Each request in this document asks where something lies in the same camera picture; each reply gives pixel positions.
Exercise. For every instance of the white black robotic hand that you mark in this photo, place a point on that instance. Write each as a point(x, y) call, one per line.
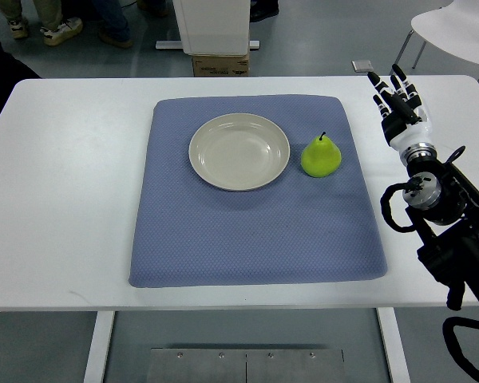
point(406, 124)

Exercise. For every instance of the green pear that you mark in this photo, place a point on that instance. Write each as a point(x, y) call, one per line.
point(321, 157)

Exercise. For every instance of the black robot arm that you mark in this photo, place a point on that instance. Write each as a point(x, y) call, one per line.
point(441, 205)

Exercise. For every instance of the beige round plate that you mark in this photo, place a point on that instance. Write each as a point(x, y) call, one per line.
point(239, 152)

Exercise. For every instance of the grey metal floor plate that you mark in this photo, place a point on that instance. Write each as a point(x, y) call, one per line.
point(246, 365)

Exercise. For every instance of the small grey floor outlet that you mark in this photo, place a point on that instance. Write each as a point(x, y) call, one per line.
point(362, 66)

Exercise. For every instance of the white chair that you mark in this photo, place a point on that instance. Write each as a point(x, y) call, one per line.
point(453, 29)

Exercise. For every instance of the blue textured mat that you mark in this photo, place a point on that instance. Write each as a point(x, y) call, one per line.
point(297, 229)

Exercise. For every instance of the black shoe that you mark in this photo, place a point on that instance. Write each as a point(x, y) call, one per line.
point(263, 9)

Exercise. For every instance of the cardboard box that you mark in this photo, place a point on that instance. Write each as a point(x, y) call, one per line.
point(221, 66)

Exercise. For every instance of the white table leg right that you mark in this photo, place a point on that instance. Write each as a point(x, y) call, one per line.
point(392, 343)

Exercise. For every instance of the white table leg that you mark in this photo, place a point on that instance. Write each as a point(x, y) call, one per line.
point(392, 343)
point(99, 347)

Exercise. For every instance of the brown shoe with jeans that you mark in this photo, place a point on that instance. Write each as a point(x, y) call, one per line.
point(115, 30)

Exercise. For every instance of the white sneaker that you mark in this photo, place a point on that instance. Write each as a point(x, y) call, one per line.
point(19, 28)
point(69, 28)

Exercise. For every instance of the white table leg left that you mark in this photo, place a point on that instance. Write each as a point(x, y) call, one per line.
point(99, 347)

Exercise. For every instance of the white sneaker left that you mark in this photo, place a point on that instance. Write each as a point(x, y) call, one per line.
point(19, 28)

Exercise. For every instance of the white cabinet pedestal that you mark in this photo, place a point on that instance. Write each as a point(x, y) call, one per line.
point(212, 27)

